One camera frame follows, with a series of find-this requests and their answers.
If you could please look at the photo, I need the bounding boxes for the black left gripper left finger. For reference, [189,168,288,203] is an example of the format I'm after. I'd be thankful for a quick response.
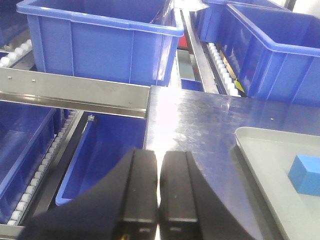
[18,149,158,240]

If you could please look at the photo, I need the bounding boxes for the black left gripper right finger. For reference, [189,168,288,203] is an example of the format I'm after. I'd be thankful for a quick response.
[159,151,254,240]

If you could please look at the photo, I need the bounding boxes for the blue foam cube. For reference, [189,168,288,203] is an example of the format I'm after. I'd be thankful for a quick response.
[288,154,320,197]

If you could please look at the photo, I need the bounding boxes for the blue bin lower shelf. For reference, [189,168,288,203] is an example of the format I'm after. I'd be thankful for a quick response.
[55,113,147,206]

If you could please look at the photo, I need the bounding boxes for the grey metal tray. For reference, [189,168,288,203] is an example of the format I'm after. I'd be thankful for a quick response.
[234,127,320,240]

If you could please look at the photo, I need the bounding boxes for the blue bin lower left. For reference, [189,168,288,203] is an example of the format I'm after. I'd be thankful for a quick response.
[0,101,62,225]

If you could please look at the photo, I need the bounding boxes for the white roller track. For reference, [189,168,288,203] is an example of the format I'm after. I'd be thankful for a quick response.
[206,43,244,97]
[0,39,33,68]

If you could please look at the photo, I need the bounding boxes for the blue plastic bin left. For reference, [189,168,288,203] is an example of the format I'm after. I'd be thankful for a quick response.
[16,0,184,86]

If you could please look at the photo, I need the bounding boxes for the blue plastic bin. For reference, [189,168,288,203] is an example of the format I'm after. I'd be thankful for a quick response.
[220,4,320,106]
[16,0,184,86]

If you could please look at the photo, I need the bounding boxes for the blue plastic bin right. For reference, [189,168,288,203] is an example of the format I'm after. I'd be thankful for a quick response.
[220,4,320,106]

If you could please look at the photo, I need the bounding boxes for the white roller track left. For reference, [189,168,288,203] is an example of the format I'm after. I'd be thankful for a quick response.
[0,39,33,68]

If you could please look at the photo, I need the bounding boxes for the blue bin rear right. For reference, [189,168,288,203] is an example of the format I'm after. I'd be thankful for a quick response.
[195,0,290,43]

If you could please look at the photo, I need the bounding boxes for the blue bin far left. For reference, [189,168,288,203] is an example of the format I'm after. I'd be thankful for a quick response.
[0,0,28,47]

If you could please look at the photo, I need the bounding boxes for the steel shelf divider rail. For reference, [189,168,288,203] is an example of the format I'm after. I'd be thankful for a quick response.
[180,10,219,94]

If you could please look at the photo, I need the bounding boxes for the steel shelf front rail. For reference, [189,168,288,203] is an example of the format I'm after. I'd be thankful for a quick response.
[0,68,151,118]

